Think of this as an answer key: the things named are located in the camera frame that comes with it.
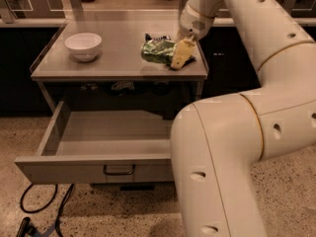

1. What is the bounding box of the dark snack packet rear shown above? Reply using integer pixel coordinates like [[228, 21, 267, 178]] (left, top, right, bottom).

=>
[[145, 34, 171, 41]]

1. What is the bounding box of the dark snack bar front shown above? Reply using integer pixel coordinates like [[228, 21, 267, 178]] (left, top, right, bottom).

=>
[[183, 56, 196, 67]]

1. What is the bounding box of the black floor cable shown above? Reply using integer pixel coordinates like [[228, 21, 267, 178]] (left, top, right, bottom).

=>
[[19, 183, 76, 237]]

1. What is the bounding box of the crushed green can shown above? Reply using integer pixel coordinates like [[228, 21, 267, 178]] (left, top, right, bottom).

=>
[[141, 39, 176, 65]]

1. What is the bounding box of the grey metal cabinet counter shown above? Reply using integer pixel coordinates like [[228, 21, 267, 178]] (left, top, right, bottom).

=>
[[32, 10, 208, 100]]

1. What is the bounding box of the grey open top drawer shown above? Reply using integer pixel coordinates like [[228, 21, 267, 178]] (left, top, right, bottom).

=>
[[15, 100, 173, 184]]

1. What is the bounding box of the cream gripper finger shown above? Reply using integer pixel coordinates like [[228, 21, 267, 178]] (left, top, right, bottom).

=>
[[171, 39, 196, 69]]

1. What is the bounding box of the white ceramic bowl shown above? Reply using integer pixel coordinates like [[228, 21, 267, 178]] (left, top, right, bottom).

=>
[[64, 33, 102, 62]]

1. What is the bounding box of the black plug on floor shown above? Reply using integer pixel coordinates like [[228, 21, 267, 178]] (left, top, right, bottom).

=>
[[16, 217, 37, 237]]

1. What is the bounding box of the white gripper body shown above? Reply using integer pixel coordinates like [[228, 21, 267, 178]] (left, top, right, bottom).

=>
[[179, 2, 215, 40]]

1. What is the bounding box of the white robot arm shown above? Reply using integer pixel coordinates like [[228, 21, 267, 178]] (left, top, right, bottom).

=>
[[171, 0, 316, 237]]

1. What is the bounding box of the black drawer handle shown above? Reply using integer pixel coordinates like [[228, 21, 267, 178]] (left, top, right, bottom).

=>
[[103, 164, 136, 176]]

